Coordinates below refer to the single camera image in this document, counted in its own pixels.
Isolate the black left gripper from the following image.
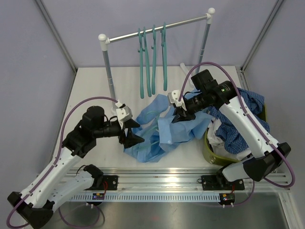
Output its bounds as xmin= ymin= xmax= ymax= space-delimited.
xmin=94 ymin=118 xmax=145 ymax=147

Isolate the teal hanger of blue shirt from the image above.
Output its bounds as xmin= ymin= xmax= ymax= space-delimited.
xmin=142 ymin=111 xmax=160 ymax=149

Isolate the light blue shirt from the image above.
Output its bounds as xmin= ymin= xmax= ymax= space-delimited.
xmin=124 ymin=94 xmax=212 ymax=163

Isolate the teal hanger of plaid shirt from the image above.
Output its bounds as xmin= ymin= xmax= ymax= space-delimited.
xmin=143 ymin=27 xmax=152 ymax=97

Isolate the dark blue checked shirt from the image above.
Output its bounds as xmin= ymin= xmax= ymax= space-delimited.
xmin=217 ymin=91 xmax=278 ymax=158

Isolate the teal hanger of checked shirt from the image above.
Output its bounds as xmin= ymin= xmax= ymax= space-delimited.
xmin=161 ymin=22 xmax=168 ymax=91

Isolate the teal hanger of white shirt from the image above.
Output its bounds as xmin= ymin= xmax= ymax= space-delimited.
xmin=151 ymin=25 xmax=157 ymax=95

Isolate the teal hanger of grey shirt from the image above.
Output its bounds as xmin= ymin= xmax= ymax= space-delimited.
xmin=138 ymin=28 xmax=144 ymax=99

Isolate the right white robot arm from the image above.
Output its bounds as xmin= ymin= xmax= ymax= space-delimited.
xmin=168 ymin=70 xmax=291 ymax=189

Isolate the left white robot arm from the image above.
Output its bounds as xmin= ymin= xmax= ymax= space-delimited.
xmin=8 ymin=104 xmax=144 ymax=229

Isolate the green laundry basket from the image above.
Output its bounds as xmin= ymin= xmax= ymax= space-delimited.
xmin=203 ymin=87 xmax=269 ymax=167

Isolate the metal clothes rack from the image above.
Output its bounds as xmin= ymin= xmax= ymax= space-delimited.
xmin=98 ymin=8 xmax=216 ymax=115

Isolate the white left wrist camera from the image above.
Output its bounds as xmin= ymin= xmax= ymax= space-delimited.
xmin=115 ymin=100 xmax=132 ymax=129

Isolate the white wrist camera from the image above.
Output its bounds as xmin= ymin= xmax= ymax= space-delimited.
xmin=115 ymin=100 xmax=132 ymax=129
xmin=167 ymin=90 xmax=187 ymax=111

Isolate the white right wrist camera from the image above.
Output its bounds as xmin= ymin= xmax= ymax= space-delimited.
xmin=167 ymin=90 xmax=187 ymax=111

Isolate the aluminium mounting rail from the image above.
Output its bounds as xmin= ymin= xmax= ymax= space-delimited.
xmin=35 ymin=167 xmax=292 ymax=191

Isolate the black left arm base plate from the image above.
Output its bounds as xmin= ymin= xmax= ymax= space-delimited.
xmin=86 ymin=175 xmax=119 ymax=191

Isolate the white slotted cable duct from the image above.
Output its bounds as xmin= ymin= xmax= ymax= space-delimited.
xmin=69 ymin=193 xmax=220 ymax=202

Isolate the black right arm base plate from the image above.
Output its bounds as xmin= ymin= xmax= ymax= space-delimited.
xmin=200 ymin=175 xmax=245 ymax=191

